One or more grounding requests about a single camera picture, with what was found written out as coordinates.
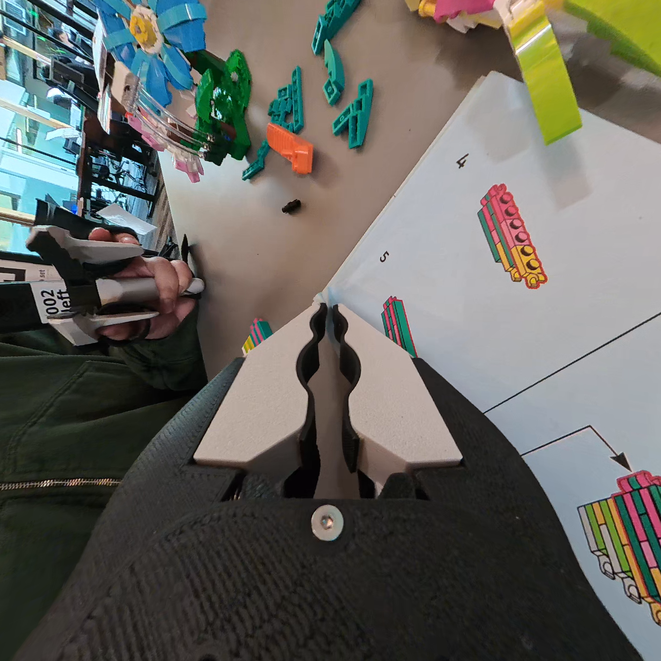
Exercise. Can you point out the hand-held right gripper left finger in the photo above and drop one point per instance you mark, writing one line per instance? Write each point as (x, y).
(258, 408)

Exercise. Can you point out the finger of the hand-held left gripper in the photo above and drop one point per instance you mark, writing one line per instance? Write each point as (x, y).
(77, 330)
(93, 250)

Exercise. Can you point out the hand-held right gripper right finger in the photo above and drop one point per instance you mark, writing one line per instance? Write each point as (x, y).
(403, 413)

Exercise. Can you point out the small striped lego assembly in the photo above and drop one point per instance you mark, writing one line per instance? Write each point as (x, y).
(258, 335)

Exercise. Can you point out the pink lego flower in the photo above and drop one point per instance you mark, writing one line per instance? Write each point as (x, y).
(188, 165)

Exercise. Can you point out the lego instruction booklet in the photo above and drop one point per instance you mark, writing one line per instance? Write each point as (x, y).
(516, 335)

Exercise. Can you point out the clear plastic lego stems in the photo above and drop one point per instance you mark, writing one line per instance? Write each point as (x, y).
(160, 116)

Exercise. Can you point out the white and brown lego assembly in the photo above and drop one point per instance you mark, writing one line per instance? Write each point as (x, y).
(121, 85)

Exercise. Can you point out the green lego plant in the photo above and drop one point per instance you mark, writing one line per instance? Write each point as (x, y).
(227, 103)

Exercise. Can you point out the small black lego pin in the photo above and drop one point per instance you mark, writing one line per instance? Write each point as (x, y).
(292, 206)

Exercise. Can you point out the blue lego flower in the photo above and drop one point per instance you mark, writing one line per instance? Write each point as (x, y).
(170, 41)

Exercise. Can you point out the group of teal lego pieces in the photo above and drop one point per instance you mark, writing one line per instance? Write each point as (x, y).
(356, 119)

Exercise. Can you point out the lime green curved lego piece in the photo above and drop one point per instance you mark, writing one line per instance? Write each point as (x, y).
(547, 88)

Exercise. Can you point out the pink yellow white lego assembly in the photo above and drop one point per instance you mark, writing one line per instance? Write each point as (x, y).
(465, 13)

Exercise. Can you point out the large lime green lego piece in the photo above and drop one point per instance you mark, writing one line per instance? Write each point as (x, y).
(619, 31)

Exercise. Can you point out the person's left hand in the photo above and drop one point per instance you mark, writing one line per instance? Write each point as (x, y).
(175, 289)

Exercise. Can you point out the black metal shelf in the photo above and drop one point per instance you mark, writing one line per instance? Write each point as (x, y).
(119, 170)

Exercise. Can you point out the dark green jacket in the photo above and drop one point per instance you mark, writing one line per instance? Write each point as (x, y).
(62, 439)

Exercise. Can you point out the orange brick separator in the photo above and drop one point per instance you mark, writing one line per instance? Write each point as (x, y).
(292, 147)

